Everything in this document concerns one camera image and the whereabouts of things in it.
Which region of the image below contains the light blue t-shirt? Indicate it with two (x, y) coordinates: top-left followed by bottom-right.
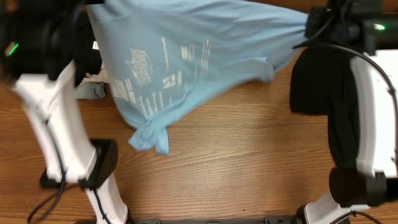
(86, 0), (308, 154)

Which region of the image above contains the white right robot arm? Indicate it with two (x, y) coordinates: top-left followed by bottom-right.
(287, 1), (397, 223)

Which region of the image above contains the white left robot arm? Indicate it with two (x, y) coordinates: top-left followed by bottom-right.
(1, 1), (132, 223)

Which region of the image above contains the black unfolded garment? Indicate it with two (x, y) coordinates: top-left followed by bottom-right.
(290, 47), (359, 169)

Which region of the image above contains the beige folded garment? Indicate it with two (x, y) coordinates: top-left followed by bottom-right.
(80, 67), (109, 85)

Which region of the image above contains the black folded garment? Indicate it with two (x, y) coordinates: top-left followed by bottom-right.
(73, 12), (103, 87)

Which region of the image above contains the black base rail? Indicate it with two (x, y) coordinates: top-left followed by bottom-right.
(127, 215), (302, 224)

